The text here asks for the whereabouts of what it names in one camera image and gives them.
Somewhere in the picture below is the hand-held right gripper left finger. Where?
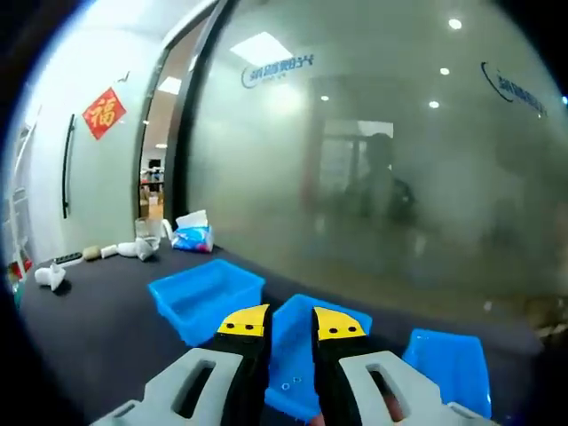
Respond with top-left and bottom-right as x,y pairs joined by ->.
91,304 -> 272,426

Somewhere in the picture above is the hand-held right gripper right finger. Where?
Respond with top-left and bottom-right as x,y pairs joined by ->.
312,305 -> 489,426

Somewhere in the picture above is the blue plastic bin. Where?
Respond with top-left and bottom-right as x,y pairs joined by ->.
401,327 -> 493,421
146,258 -> 266,348
264,293 -> 374,421

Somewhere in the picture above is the dark grey tablecloth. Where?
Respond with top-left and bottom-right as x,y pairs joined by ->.
17,241 -> 547,426

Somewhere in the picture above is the white plastic jug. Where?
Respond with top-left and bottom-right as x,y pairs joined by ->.
115,239 -> 156,262

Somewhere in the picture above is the blue tissue pack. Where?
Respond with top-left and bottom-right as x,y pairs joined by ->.
171,209 -> 215,255

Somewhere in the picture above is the clear glass mug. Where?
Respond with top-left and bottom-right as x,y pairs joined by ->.
134,217 -> 163,249

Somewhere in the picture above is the white plastic teapot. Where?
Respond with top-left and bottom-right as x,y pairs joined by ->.
34,264 -> 67,292

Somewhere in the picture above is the white shelf rack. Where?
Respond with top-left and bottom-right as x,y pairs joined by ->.
4,185 -> 35,279

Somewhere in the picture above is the red diamond paper decoration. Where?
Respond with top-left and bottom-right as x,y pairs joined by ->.
82,87 -> 128,141

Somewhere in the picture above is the black door handle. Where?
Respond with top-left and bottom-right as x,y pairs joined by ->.
61,114 -> 77,220

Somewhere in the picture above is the blue logo wall decal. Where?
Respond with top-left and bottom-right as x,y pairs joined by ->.
241,56 -> 315,91
481,61 -> 549,119

